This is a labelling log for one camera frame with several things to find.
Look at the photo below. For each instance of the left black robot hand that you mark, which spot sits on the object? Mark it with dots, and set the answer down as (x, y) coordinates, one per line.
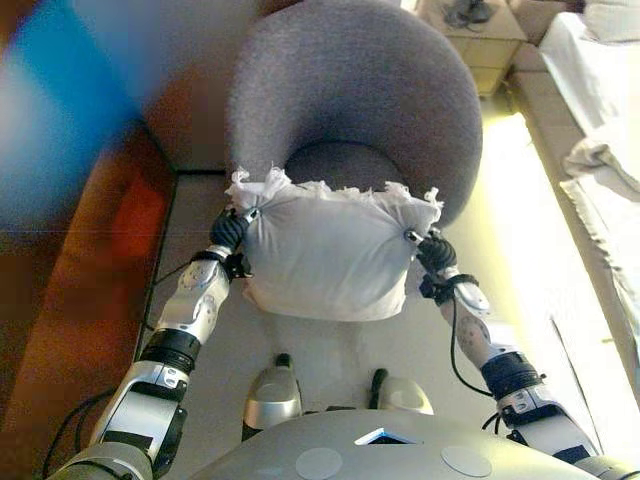
(229, 230)

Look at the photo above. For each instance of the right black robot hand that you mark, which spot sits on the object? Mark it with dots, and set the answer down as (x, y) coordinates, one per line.
(440, 252)

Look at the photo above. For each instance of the white fringed cushion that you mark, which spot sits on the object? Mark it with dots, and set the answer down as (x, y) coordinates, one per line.
(330, 250)

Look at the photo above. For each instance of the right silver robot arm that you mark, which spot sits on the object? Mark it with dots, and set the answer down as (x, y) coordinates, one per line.
(475, 330)

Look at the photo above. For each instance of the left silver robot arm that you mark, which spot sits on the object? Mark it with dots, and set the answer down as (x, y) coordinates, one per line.
(195, 300)

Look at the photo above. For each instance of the right silver robot leg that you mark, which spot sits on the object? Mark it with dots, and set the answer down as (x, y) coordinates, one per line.
(405, 395)

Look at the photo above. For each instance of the glossy dark cabinet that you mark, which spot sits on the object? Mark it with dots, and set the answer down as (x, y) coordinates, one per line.
(60, 300)

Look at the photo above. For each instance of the grey fabric armchair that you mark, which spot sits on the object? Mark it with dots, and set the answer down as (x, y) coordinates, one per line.
(360, 85)

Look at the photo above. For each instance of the bed with white duvet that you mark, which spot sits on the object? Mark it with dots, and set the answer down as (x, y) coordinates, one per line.
(595, 125)

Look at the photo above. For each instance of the beige wooden nightstand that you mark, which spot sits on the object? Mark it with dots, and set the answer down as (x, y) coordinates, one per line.
(485, 50)

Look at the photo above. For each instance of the silver robot torso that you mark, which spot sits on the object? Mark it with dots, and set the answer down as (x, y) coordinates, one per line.
(380, 455)

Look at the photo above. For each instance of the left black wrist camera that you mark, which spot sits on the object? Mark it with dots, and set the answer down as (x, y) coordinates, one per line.
(239, 265)

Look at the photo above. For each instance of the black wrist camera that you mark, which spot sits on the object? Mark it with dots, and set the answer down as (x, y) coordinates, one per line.
(431, 290)
(239, 265)

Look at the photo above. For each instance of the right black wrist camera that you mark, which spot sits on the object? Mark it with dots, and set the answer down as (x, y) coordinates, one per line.
(431, 290)

